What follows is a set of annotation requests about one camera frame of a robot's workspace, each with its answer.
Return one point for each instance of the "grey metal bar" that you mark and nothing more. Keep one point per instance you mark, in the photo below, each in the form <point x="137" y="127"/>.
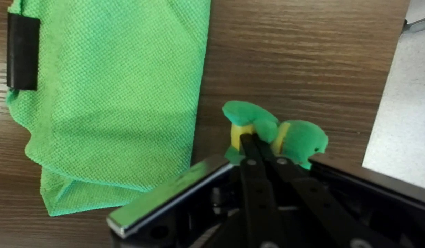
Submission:
<point x="419" y="24"/>

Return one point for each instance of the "green and yellow plush toy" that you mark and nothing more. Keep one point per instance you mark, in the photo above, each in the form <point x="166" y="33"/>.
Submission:
<point x="302" y="137"/>

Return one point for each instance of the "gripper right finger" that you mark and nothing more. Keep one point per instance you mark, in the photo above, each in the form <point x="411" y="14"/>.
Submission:
<point x="322" y="199"/>

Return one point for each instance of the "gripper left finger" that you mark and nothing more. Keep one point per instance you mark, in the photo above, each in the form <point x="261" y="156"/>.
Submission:
<point x="257" y="193"/>

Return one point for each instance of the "black rectangular block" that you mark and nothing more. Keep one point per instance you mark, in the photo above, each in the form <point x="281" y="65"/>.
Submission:
<point x="23" y="51"/>

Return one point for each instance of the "green microfibre cloth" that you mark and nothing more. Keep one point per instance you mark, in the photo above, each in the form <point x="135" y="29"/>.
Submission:
<point x="112" y="86"/>

